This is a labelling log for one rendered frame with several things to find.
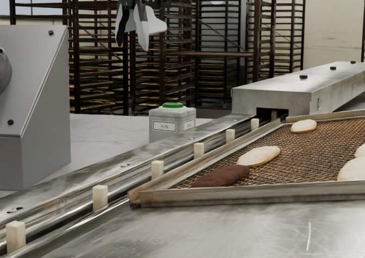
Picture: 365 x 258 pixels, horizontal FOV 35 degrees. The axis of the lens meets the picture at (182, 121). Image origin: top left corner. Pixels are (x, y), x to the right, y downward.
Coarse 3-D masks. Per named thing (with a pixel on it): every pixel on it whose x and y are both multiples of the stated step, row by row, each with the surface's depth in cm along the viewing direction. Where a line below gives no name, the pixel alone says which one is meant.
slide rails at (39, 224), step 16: (240, 128) 116; (208, 144) 99; (176, 160) 87; (144, 176) 78; (112, 192) 70; (64, 208) 64; (80, 208) 64; (32, 224) 58; (48, 224) 58; (0, 240) 54
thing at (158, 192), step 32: (288, 128) 91; (320, 128) 85; (352, 128) 81; (192, 160) 65; (224, 160) 69; (288, 160) 63; (320, 160) 60; (128, 192) 52; (160, 192) 51; (192, 192) 49; (224, 192) 48; (256, 192) 47; (288, 192) 46; (320, 192) 44; (352, 192) 43
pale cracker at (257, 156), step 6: (252, 150) 67; (258, 150) 67; (264, 150) 66; (270, 150) 66; (276, 150) 67; (240, 156) 65; (246, 156) 64; (252, 156) 63; (258, 156) 63; (264, 156) 63; (270, 156) 64; (240, 162) 63; (246, 162) 62; (252, 162) 62; (258, 162) 62; (264, 162) 63
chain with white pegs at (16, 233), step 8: (272, 112) 127; (288, 112) 140; (256, 120) 114; (272, 120) 127; (256, 128) 115; (232, 136) 102; (200, 144) 89; (200, 152) 90; (152, 168) 77; (160, 168) 77; (152, 176) 78; (96, 192) 65; (104, 192) 65; (96, 200) 65; (104, 200) 65; (96, 208) 65; (8, 224) 52; (16, 224) 52; (24, 224) 53; (8, 232) 52; (16, 232) 52; (24, 232) 53; (8, 240) 52; (16, 240) 52; (24, 240) 53; (8, 248) 53; (16, 248) 52
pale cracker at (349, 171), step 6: (348, 162) 52; (354, 162) 51; (360, 162) 51; (342, 168) 50; (348, 168) 49; (354, 168) 48; (360, 168) 48; (342, 174) 48; (348, 174) 47; (354, 174) 47; (360, 174) 47
